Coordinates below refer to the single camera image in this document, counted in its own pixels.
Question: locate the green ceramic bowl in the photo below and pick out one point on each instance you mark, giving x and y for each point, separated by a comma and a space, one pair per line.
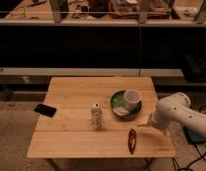
117, 100

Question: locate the black smartphone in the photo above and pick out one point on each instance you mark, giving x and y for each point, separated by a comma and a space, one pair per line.
45, 110

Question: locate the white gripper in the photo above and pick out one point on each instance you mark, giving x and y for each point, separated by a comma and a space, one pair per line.
157, 121

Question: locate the white paper cup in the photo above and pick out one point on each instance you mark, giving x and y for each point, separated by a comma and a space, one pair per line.
132, 98

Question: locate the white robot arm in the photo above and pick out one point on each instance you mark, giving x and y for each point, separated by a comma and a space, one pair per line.
176, 108

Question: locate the dark blue floor box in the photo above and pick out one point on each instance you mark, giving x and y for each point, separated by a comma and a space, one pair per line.
193, 137

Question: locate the wooden folding table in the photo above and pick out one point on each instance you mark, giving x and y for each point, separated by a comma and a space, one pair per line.
70, 133

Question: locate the white crumpled napkin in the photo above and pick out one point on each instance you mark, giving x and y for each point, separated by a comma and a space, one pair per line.
120, 111

